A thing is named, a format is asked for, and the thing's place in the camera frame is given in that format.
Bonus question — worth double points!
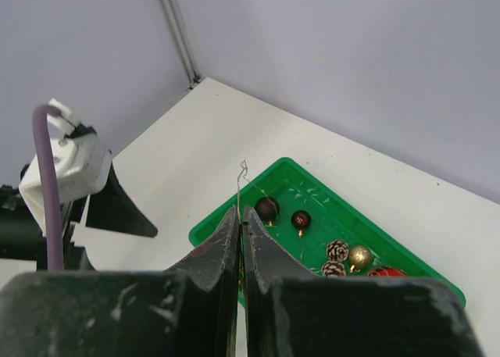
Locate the gold glitter bauble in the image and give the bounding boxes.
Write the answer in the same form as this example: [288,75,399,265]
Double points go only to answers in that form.
[348,245,373,273]

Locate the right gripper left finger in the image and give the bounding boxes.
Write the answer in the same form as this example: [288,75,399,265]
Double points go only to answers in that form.
[1,208,239,356]

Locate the left aluminium frame post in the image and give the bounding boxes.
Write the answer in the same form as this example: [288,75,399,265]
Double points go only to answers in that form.
[158,0,202,88]

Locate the frosted pine cone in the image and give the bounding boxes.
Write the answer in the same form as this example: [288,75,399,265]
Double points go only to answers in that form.
[326,239,349,262]
[321,260,346,277]

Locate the large red glitter bauble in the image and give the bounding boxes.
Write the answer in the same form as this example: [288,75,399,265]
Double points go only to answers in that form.
[366,266,407,277]

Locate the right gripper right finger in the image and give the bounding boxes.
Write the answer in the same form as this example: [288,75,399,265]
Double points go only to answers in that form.
[242,207,480,356]

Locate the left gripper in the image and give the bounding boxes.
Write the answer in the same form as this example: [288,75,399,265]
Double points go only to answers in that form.
[1,164,158,270]

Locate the large brown matte bauble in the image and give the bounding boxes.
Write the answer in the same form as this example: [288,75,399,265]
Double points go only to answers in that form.
[254,197,280,222]

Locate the small brown shiny bauble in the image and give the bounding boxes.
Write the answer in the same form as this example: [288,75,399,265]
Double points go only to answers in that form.
[291,210,312,237]

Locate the fairy light wire string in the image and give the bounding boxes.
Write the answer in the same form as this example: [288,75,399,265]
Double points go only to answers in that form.
[233,159,280,264]

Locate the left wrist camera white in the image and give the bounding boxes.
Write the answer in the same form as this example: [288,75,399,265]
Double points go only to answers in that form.
[19,98,112,235]

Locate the green plastic tray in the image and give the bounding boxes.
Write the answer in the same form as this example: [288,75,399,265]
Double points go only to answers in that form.
[188,157,443,279]

